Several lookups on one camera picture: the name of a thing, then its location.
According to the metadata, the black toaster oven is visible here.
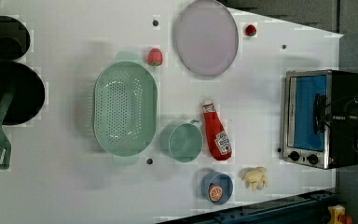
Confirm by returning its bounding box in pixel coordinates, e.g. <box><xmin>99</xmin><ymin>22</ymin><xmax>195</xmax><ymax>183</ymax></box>
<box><xmin>279</xmin><ymin>69</ymin><xmax>358</xmax><ymax>171</ymax></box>

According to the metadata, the green measuring cup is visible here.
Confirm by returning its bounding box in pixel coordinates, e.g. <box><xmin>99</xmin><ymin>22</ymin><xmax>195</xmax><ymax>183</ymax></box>
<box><xmin>160</xmin><ymin>119</ymin><xmax>203</xmax><ymax>162</ymax></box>

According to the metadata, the red ketchup bottle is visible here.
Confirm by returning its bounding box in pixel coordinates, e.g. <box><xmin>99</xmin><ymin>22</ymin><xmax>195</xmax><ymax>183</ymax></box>
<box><xmin>202</xmin><ymin>100</ymin><xmax>232</xmax><ymax>161</ymax></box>

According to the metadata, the green perforated colander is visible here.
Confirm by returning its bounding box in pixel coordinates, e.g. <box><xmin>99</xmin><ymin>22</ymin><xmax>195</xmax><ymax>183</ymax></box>
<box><xmin>92</xmin><ymin>51</ymin><xmax>158</xmax><ymax>166</ymax></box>

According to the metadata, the large pink strawberry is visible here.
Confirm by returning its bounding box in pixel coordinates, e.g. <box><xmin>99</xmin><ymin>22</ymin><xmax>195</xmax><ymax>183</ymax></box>
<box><xmin>147</xmin><ymin>49</ymin><xmax>163</xmax><ymax>66</ymax></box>

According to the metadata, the grey round plate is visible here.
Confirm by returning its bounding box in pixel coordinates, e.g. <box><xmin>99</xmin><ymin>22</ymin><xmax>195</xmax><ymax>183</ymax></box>
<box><xmin>174</xmin><ymin>0</ymin><xmax>239</xmax><ymax>76</ymax></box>

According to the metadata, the blue bowl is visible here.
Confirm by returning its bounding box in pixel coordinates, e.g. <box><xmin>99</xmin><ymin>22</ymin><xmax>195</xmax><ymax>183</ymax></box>
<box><xmin>200</xmin><ymin>171</ymin><xmax>233</xmax><ymax>205</ymax></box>

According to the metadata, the orange slice toy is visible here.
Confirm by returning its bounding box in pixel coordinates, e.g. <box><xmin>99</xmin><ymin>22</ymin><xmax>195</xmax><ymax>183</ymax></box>
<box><xmin>208</xmin><ymin>184</ymin><xmax>223</xmax><ymax>203</ymax></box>

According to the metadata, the yellow peeled banana toy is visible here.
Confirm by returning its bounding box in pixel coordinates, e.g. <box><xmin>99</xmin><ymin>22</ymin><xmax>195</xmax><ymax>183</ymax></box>
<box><xmin>241</xmin><ymin>167</ymin><xmax>269</xmax><ymax>191</ymax></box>

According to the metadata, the small red strawberry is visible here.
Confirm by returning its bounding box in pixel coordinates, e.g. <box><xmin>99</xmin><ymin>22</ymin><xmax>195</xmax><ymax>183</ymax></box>
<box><xmin>244</xmin><ymin>24</ymin><xmax>257</xmax><ymax>36</ymax></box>

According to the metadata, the large black pan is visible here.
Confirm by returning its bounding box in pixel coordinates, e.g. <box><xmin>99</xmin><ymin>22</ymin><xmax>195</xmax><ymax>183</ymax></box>
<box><xmin>0</xmin><ymin>62</ymin><xmax>45</xmax><ymax>125</ymax></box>

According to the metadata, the yellow red emergency button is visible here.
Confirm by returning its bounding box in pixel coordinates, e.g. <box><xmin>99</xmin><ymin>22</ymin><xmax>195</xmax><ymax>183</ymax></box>
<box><xmin>327</xmin><ymin>204</ymin><xmax>353</xmax><ymax>224</ymax></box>

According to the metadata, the small black pot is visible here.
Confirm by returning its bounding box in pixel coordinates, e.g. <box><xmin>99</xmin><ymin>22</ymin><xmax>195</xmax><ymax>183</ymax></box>
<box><xmin>0</xmin><ymin>16</ymin><xmax>31</xmax><ymax>61</ymax></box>

